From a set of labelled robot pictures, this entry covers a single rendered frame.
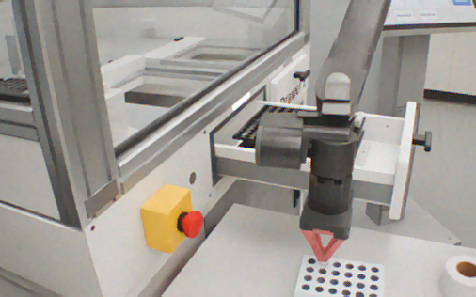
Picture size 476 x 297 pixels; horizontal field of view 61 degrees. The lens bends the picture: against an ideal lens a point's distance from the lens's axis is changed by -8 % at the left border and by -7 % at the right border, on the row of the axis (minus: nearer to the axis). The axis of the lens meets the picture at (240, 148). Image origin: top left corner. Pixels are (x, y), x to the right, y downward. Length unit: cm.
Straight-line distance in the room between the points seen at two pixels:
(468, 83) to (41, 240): 355
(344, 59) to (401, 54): 117
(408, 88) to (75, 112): 150
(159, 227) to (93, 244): 11
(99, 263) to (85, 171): 13
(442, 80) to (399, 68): 208
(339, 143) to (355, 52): 13
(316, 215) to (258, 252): 19
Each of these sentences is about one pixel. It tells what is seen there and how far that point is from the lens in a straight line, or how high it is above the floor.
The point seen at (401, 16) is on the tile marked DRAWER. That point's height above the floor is 100.
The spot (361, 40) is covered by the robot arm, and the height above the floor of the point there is 111.
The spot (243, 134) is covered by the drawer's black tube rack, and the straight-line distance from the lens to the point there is 82.
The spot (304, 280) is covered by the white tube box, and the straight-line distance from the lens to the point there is 64.
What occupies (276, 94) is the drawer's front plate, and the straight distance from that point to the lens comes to 104.
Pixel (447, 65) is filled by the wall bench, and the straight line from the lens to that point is 378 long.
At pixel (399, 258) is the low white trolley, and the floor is 76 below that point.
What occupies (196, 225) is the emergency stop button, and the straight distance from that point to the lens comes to 61.
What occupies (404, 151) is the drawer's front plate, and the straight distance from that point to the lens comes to 72.
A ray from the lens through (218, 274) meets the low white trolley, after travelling 71.
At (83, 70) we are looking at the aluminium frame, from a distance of 49.
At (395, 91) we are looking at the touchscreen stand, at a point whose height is 69.
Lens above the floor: 124
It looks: 26 degrees down
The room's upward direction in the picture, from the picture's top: 2 degrees counter-clockwise
